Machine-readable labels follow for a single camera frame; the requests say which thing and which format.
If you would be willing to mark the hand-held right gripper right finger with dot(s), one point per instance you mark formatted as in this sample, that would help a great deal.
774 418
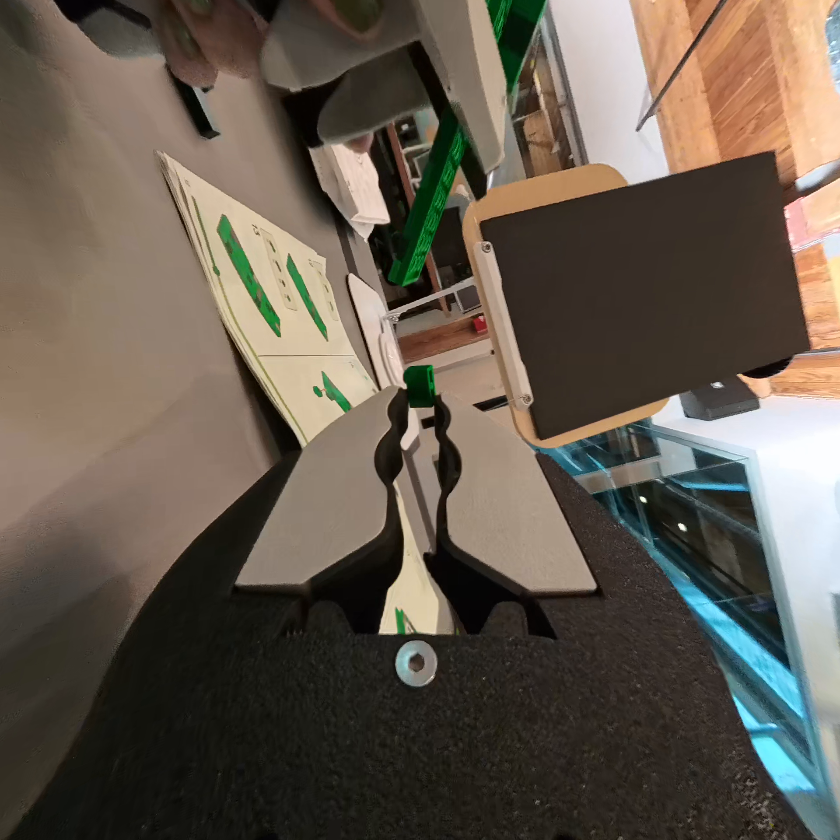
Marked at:
512 518

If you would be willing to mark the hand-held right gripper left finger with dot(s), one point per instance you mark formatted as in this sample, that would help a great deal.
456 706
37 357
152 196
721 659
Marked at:
321 518

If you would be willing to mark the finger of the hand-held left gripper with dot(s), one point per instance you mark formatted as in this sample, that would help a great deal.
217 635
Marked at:
476 85

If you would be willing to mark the long green brick plate assembly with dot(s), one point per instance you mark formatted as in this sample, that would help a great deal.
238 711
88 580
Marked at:
426 216

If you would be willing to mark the small green brick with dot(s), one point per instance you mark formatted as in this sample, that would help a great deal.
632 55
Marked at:
420 386

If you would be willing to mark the person's left hand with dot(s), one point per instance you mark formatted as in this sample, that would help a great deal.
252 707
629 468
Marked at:
216 46

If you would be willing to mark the crumpled white paper bags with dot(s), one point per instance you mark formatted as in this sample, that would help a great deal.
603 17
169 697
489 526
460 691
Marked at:
354 190

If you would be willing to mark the building instruction booklet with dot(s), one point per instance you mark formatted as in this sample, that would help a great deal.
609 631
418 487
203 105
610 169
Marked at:
262 308

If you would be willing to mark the small black box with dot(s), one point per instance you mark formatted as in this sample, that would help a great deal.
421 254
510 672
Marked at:
718 399

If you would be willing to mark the black board with wooden frame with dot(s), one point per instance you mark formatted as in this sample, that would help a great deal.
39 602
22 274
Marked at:
643 295

